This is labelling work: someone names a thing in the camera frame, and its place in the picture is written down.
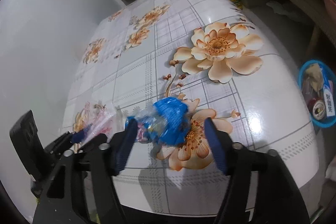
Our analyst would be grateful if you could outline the clear pink plastic bag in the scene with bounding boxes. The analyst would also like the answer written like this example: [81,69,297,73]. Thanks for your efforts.
[73,101,116,144]

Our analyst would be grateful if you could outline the blue plastic trash basket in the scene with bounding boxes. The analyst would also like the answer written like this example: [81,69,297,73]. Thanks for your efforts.
[297,60,335,128]

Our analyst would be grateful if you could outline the floral tablecloth table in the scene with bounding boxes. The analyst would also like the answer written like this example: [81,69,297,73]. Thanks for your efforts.
[63,0,319,216]

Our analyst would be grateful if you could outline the blue white toothpaste box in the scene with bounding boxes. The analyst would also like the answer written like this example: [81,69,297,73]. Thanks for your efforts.
[321,66,335,117]

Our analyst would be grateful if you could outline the blue wrapper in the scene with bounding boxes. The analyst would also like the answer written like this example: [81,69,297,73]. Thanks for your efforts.
[125,97,191,146]

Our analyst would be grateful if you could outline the brown paper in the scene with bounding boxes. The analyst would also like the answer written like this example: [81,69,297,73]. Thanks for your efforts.
[305,63,324,93]

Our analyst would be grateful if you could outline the red drink can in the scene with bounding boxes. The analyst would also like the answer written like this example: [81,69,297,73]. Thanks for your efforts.
[311,100,326,121]

